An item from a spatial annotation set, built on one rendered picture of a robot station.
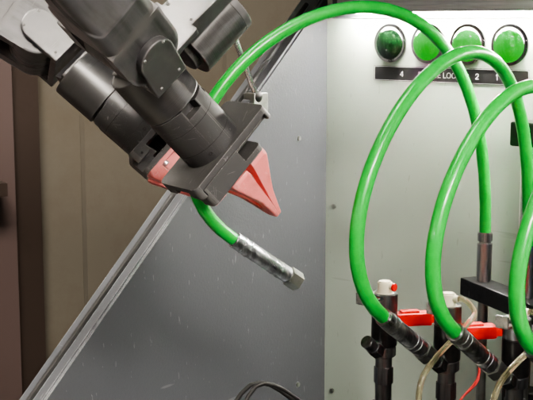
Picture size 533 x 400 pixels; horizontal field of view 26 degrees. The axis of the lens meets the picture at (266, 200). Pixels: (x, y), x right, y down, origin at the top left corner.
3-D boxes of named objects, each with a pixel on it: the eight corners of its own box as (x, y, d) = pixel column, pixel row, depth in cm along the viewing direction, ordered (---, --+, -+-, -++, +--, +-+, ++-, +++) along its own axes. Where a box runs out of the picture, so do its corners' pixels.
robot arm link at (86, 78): (47, 91, 122) (50, 74, 116) (90, 48, 124) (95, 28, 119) (96, 135, 122) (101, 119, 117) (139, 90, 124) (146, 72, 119)
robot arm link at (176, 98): (94, 75, 101) (119, 84, 96) (147, 19, 102) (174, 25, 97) (145, 128, 104) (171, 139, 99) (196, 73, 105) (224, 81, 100)
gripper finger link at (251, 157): (311, 199, 107) (251, 132, 102) (266, 259, 105) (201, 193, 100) (270, 190, 113) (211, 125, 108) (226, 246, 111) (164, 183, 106)
